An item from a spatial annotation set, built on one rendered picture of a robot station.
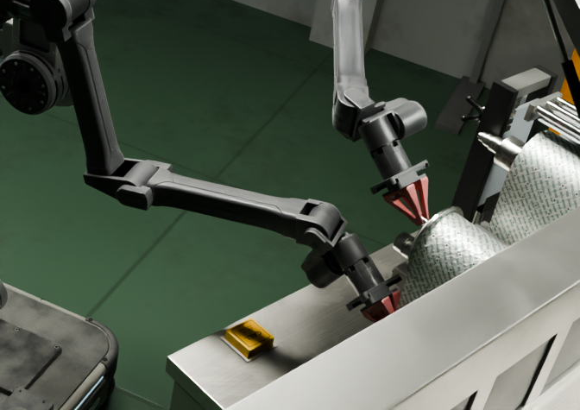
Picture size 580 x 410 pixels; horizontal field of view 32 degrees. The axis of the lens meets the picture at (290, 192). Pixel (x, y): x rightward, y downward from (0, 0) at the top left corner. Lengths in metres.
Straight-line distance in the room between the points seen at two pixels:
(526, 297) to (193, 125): 3.43
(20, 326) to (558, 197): 1.67
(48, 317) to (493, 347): 2.13
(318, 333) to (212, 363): 0.25
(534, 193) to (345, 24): 0.50
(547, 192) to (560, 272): 0.76
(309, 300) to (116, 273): 1.49
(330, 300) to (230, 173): 2.02
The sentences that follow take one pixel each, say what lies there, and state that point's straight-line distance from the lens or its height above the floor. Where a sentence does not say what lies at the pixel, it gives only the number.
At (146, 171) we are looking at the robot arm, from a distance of 1.99.
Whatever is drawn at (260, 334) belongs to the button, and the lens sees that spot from 2.02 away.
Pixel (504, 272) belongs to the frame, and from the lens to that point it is 1.09.
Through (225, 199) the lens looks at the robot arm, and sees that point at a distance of 1.89.
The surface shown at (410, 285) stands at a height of 1.19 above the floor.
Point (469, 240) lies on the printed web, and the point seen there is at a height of 1.31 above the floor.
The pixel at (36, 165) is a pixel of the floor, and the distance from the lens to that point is 4.04.
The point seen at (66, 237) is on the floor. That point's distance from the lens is 3.68.
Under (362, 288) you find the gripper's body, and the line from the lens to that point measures 1.85.
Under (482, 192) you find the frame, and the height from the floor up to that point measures 1.20.
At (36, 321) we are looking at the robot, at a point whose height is 0.24.
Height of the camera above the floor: 2.27
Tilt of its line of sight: 34 degrees down
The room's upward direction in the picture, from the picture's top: 13 degrees clockwise
